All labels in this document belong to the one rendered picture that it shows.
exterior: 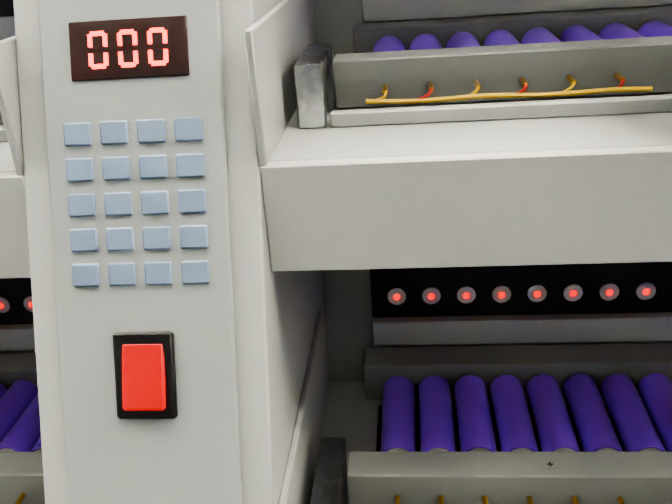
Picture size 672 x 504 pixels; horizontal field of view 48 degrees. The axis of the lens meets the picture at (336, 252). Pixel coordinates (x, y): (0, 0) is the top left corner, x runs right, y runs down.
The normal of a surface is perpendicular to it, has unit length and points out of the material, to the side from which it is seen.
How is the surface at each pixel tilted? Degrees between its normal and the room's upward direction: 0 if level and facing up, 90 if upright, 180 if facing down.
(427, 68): 111
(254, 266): 90
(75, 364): 90
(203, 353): 90
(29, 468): 20
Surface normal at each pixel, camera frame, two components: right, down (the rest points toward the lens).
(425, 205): -0.08, 0.42
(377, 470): -0.07, -0.91
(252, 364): -0.10, 0.07
